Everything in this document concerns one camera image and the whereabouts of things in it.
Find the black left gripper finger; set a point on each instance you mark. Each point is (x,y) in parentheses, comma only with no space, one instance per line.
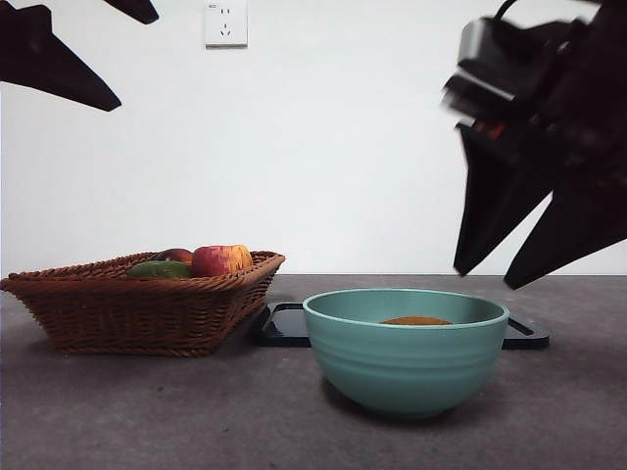
(44,59)
(137,10)

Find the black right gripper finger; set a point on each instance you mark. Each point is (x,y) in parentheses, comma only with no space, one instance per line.
(583,230)
(495,205)

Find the orange brown fruit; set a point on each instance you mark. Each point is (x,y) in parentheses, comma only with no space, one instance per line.
(416,321)

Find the teal ribbed bowl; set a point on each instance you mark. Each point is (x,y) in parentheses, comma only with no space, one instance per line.
(406,367)

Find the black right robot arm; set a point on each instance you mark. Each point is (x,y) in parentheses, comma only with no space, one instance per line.
(588,73)

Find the dark red fruit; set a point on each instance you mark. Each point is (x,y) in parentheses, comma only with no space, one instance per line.
(176,255)

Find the black rectangular tray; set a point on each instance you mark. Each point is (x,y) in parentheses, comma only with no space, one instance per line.
(286,328)

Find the green fruit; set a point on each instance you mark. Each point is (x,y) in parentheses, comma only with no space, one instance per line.
(161,270)

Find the red and yellow apple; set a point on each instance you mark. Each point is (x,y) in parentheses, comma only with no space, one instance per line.
(218,262)

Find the brown wicker basket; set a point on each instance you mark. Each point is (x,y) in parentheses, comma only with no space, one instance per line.
(137,313)

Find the white wall power socket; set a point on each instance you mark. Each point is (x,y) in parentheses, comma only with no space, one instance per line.
(226,24)

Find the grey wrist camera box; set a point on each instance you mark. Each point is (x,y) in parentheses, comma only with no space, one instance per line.
(490,59)

